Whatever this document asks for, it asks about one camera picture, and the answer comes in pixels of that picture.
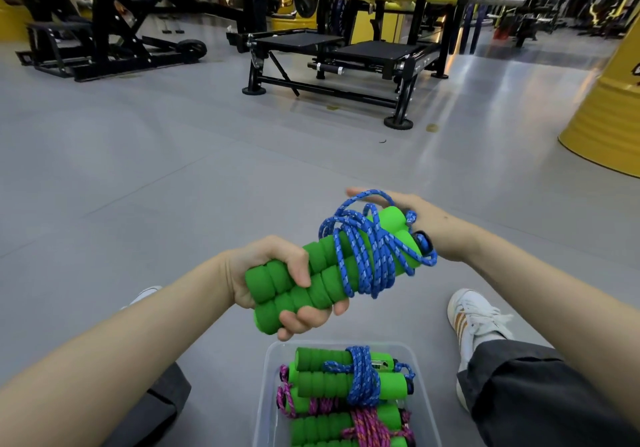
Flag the person's left hand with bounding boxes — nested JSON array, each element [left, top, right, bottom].
[[222, 235, 351, 342]]

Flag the person's right hand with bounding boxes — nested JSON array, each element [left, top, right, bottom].
[[346, 187, 481, 264]]

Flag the blue skipping rope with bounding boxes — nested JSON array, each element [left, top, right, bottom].
[[287, 345, 417, 408], [243, 189, 439, 336]]

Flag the clear plastic box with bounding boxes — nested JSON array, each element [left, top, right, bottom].
[[251, 340, 443, 447]]

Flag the person's right forearm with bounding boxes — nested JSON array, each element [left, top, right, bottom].
[[462, 226, 640, 430]]

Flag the person's left forearm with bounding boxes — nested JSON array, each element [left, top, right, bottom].
[[0, 254, 236, 447]]

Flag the person's right white sneaker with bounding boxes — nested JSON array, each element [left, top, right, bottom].
[[446, 288, 516, 412]]

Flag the person's white sneaker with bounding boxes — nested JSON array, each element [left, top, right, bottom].
[[121, 285, 163, 310], [446, 288, 516, 412]]

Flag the person's left white sneaker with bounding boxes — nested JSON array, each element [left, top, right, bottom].
[[121, 285, 163, 310]]

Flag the person's left leg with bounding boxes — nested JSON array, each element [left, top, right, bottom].
[[102, 361, 193, 447]]

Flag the person's leg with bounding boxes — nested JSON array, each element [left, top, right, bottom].
[[102, 361, 193, 447], [457, 340, 640, 447]]

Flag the person's right leg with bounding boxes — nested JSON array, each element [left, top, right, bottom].
[[457, 340, 640, 447]]

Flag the large yellow barrel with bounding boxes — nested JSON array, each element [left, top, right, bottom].
[[558, 17, 640, 179]]

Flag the black squat rack platform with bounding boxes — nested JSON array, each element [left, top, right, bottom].
[[225, 0, 481, 131]]

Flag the black wheeled gym machine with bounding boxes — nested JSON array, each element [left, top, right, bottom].
[[15, 0, 209, 83]]

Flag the black yellow gym machine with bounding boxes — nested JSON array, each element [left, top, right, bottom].
[[577, 0, 640, 39]]

